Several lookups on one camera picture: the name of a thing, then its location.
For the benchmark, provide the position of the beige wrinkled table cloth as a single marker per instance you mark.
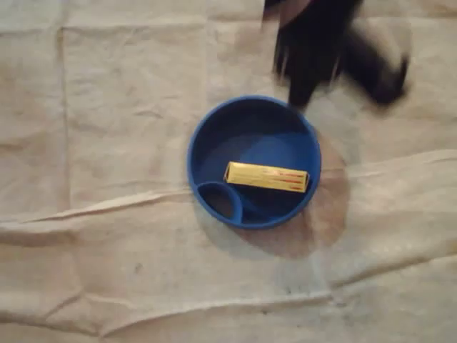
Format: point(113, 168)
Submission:
point(107, 143)

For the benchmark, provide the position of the yellow cardboard box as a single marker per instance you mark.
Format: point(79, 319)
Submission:
point(266, 177)

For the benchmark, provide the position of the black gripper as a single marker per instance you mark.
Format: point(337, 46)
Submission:
point(308, 68)

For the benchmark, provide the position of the blue round plastic bowl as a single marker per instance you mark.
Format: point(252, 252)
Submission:
point(250, 146)

